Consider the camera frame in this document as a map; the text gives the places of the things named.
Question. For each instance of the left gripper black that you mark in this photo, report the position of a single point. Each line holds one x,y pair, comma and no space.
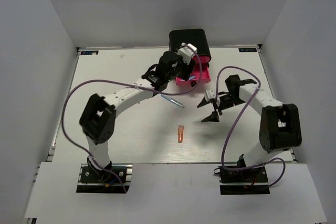
186,73

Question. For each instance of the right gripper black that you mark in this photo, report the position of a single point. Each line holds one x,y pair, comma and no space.
213,117

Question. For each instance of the pink drawer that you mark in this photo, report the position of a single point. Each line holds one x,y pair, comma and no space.
202,59
203,76

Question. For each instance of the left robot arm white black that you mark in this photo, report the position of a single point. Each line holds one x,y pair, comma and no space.
98,118

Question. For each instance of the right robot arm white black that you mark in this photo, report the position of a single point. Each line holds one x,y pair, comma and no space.
279,123

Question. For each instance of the light blue clip pen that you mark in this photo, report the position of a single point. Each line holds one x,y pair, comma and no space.
173,101

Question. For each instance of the black drawer cabinet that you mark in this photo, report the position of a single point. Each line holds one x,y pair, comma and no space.
196,37

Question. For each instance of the right blue table sticker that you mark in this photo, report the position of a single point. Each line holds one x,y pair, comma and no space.
247,49

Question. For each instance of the blue table sticker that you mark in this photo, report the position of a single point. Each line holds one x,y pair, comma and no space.
89,52
247,49

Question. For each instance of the left blue table sticker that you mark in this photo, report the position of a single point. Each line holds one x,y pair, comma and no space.
89,52

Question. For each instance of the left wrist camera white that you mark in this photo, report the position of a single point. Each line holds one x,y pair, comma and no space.
187,52

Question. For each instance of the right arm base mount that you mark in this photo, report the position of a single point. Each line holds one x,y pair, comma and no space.
246,182

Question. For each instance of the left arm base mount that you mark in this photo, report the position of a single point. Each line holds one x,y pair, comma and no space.
89,182

